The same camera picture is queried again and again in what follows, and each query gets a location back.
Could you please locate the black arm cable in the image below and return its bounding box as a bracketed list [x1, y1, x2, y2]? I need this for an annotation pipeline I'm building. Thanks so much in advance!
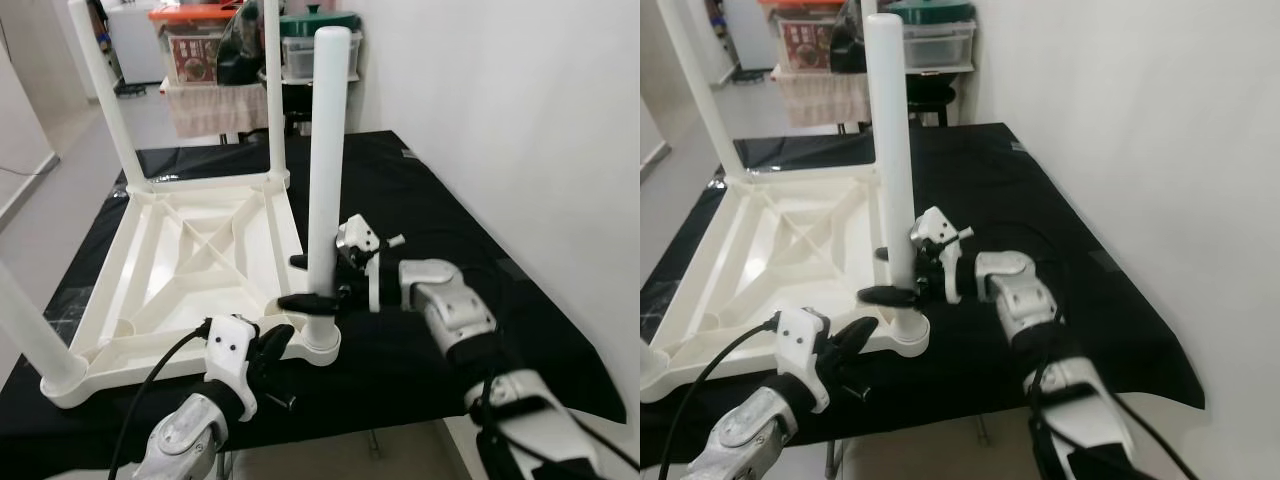
[955, 228, 1201, 480]
[105, 320, 213, 480]
[385, 235, 640, 476]
[640, 313, 783, 471]

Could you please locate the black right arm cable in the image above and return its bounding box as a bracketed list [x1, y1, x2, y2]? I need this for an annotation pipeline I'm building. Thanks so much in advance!
[385, 235, 640, 476]
[955, 228, 1201, 480]

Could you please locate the white appliance cabinet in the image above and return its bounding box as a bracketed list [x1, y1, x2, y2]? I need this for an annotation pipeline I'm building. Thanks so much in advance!
[722, 0, 776, 71]
[105, 0, 166, 86]

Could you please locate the clear container with green lid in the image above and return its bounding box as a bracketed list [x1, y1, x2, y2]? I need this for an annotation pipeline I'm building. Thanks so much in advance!
[280, 5, 363, 81]
[890, 0, 976, 73]

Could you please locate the black bag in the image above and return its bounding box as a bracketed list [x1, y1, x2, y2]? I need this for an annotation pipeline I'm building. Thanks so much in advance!
[830, 0, 869, 73]
[215, 0, 269, 86]

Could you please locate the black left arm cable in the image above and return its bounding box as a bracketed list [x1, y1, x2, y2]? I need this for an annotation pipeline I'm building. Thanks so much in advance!
[640, 313, 783, 471]
[105, 320, 213, 480]

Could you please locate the black stool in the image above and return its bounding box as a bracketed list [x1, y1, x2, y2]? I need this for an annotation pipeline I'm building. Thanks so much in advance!
[285, 80, 319, 136]
[905, 72, 959, 126]

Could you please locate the printed box with orange lid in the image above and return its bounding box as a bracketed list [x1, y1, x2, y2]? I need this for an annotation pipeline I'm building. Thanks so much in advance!
[150, 3, 241, 86]
[760, 0, 841, 73]

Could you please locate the black tablecloth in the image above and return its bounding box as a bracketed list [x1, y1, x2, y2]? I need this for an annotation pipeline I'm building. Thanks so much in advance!
[0, 130, 628, 471]
[640, 122, 1206, 466]

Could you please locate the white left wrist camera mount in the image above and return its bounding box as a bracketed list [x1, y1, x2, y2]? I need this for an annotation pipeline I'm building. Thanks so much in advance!
[205, 315, 263, 421]
[775, 307, 833, 413]

